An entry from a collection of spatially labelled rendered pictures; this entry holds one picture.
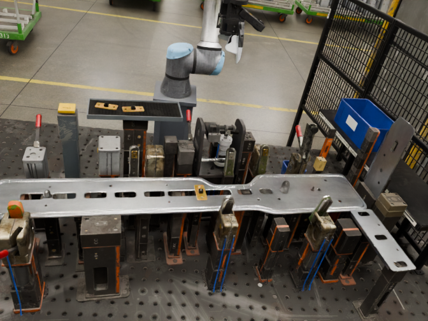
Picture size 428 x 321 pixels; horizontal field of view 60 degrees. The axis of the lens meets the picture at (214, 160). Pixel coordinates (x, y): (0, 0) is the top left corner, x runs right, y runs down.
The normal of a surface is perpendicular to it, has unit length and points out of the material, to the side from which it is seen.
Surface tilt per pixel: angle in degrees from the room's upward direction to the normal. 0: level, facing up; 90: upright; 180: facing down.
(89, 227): 0
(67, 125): 90
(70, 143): 90
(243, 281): 0
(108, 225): 0
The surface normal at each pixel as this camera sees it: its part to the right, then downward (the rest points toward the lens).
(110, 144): 0.15, -0.80
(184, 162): 0.20, 0.59
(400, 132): -0.97, 0.00
